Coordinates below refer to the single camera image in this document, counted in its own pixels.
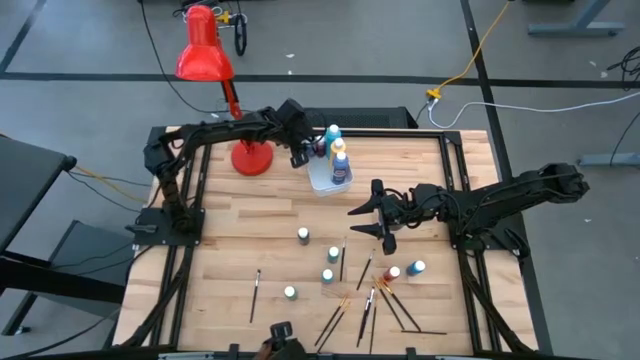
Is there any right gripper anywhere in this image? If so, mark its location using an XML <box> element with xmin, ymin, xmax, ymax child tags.
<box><xmin>348</xmin><ymin>178</ymin><xmax>419</xmax><ymax>257</ymax></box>

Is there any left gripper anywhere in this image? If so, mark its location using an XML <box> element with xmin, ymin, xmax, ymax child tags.
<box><xmin>287</xmin><ymin>124</ymin><xmax>329</xmax><ymax>169</ymax></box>

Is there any large teal paint bottle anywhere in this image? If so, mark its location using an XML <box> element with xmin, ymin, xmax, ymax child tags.
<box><xmin>324</xmin><ymin>123</ymin><xmax>344</xmax><ymax>151</ymax></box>

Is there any large yellow paint bottle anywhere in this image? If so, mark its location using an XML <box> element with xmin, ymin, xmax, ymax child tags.
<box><xmin>328</xmin><ymin>137</ymin><xmax>348</xmax><ymax>161</ymax></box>

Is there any large blue paint bottle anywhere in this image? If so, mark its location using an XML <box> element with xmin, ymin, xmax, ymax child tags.
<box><xmin>329</xmin><ymin>151</ymin><xmax>351</xmax><ymax>186</ymax></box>

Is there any black paintbrush gold ferrule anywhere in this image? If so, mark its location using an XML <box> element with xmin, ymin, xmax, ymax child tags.
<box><xmin>371</xmin><ymin>276</ymin><xmax>406</xmax><ymax>332</ymax></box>
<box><xmin>381</xmin><ymin>281</ymin><xmax>424</xmax><ymax>333</ymax></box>
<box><xmin>313</xmin><ymin>294</ymin><xmax>349</xmax><ymax>347</ymax></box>
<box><xmin>316</xmin><ymin>300</ymin><xmax>352</xmax><ymax>354</ymax></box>

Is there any white plastic bin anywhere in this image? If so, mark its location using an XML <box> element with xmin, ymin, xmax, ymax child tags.
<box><xmin>306</xmin><ymin>147</ymin><xmax>355</xmax><ymax>198</ymax></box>

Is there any black perforated case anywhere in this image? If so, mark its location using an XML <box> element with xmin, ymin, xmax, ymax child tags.
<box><xmin>304</xmin><ymin>106</ymin><xmax>420</xmax><ymax>130</ymax></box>

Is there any black paintbrush silver ferrule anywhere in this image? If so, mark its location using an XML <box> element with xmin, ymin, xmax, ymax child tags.
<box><xmin>360</xmin><ymin>294</ymin><xmax>376</xmax><ymax>342</ymax></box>
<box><xmin>355</xmin><ymin>286</ymin><xmax>376</xmax><ymax>349</ymax></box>

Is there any black wheel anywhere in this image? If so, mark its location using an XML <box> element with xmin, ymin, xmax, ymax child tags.
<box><xmin>233</xmin><ymin>12</ymin><xmax>249</xmax><ymax>57</ymax></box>

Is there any red desk lamp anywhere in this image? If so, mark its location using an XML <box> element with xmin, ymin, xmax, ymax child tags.
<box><xmin>174</xmin><ymin>3</ymin><xmax>275</xmax><ymax>177</ymax></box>

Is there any black handheld device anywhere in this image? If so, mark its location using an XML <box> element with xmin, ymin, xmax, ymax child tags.
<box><xmin>269</xmin><ymin>321</ymin><xmax>296</xmax><ymax>346</ymax></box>

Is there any person's hand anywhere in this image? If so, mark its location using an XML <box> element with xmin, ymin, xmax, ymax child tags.
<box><xmin>254</xmin><ymin>339</ymin><xmax>311</xmax><ymax>360</ymax></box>

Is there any grey metal desk foot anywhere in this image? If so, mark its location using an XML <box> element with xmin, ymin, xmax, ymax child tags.
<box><xmin>577</xmin><ymin>152</ymin><xmax>640</xmax><ymax>168</ymax></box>
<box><xmin>528</xmin><ymin>0</ymin><xmax>626</xmax><ymax>37</ymax></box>

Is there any black side table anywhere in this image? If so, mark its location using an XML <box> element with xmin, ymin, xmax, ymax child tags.
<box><xmin>0</xmin><ymin>133</ymin><xmax>129</xmax><ymax>337</ymax></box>

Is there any yellow floor cable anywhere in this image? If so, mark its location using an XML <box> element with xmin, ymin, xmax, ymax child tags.
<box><xmin>425</xmin><ymin>0</ymin><xmax>516</xmax><ymax>100</ymax></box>

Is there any black lamp cable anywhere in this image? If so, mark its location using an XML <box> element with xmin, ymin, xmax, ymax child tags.
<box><xmin>138</xmin><ymin>0</ymin><xmax>266</xmax><ymax>127</ymax></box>

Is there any white floor cable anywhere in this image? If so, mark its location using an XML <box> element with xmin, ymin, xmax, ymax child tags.
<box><xmin>427</xmin><ymin>90</ymin><xmax>640</xmax><ymax>130</ymax></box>

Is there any black cable bundle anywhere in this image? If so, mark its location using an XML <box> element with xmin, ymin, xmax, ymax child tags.
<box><xmin>606</xmin><ymin>44</ymin><xmax>640</xmax><ymax>81</ymax></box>

